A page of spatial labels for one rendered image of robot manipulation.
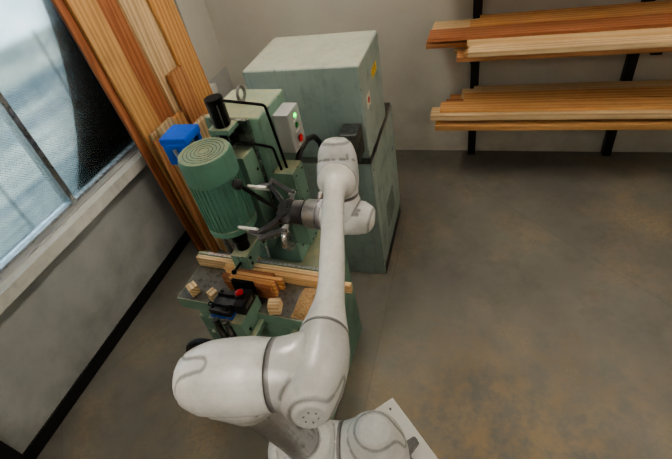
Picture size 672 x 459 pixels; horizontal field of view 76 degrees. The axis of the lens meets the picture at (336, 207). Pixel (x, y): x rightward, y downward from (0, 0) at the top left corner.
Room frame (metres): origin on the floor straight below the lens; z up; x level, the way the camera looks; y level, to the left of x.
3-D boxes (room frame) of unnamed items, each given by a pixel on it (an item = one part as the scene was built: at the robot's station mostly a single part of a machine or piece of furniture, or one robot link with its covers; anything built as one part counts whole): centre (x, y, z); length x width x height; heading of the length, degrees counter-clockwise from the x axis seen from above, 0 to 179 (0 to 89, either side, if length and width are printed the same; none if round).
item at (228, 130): (1.35, 0.31, 1.54); 0.08 x 0.08 x 0.17; 64
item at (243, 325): (1.04, 0.44, 0.91); 0.15 x 0.14 x 0.09; 64
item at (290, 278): (1.17, 0.25, 0.92); 0.54 x 0.02 x 0.04; 64
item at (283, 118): (1.45, 0.11, 1.40); 0.10 x 0.06 x 0.16; 154
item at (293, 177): (1.35, 0.14, 1.23); 0.09 x 0.08 x 0.15; 154
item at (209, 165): (1.23, 0.37, 1.35); 0.18 x 0.18 x 0.31
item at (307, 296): (1.03, 0.17, 0.92); 0.14 x 0.09 x 0.04; 154
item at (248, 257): (1.24, 0.36, 1.03); 0.14 x 0.07 x 0.09; 154
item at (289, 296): (1.12, 0.40, 0.87); 0.61 x 0.30 x 0.06; 64
